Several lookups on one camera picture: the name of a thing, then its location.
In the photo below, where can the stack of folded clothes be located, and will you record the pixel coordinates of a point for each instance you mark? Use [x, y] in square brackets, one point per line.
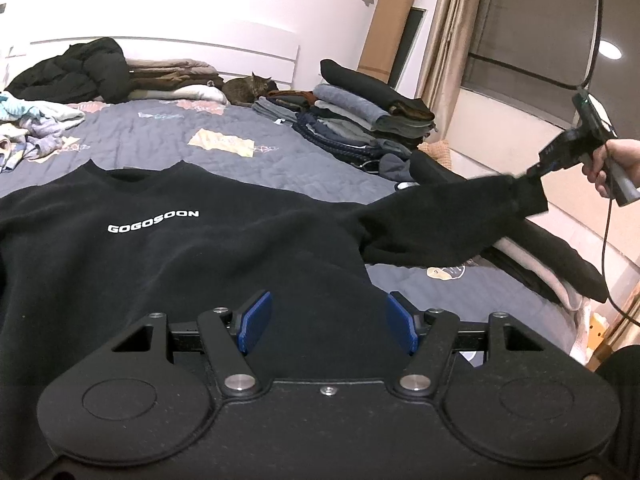
[350, 115]

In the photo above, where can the tabby cat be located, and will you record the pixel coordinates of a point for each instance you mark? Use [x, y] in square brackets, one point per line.
[247, 89]

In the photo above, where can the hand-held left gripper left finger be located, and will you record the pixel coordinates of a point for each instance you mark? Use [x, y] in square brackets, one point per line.
[255, 321]

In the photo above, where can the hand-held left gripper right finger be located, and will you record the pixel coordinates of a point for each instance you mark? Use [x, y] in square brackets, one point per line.
[403, 322]

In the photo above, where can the white pillow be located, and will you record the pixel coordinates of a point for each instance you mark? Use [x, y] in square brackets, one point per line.
[197, 93]

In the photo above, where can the beige curtain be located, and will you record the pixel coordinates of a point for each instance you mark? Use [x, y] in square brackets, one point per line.
[452, 35]

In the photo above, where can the window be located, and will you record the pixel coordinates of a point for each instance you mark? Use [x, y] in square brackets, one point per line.
[535, 35]

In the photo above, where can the black garment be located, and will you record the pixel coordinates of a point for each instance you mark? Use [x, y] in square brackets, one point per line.
[550, 255]

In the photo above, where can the person's dark trouser leg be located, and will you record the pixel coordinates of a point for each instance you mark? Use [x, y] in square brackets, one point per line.
[622, 400]

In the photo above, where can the black puffy jacket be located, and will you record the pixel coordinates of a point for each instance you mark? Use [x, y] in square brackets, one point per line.
[75, 72]

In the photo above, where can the dark framed board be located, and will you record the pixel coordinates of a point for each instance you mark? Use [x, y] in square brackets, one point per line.
[410, 40]

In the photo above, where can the light wooden frame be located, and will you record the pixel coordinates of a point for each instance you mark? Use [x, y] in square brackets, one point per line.
[597, 334]

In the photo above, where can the black sweater with white print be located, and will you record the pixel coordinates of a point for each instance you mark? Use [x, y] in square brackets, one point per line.
[210, 270]

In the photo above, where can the brown cardboard roll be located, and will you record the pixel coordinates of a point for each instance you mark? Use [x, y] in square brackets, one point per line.
[389, 22]

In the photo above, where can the person's right hand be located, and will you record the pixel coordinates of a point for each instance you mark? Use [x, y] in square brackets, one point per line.
[597, 172]

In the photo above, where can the pile of folded brown blankets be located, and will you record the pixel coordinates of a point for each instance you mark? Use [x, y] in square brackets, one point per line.
[167, 76]

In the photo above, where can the grey patterned quilt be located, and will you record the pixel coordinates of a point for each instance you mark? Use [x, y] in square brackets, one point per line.
[300, 160]

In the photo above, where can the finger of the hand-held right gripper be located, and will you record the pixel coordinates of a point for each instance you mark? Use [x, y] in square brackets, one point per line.
[534, 171]

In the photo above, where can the heap of colourful clothes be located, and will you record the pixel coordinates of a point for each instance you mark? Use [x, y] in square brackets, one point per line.
[30, 127]

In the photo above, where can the white cloth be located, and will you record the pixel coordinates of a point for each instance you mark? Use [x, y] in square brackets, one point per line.
[530, 260]

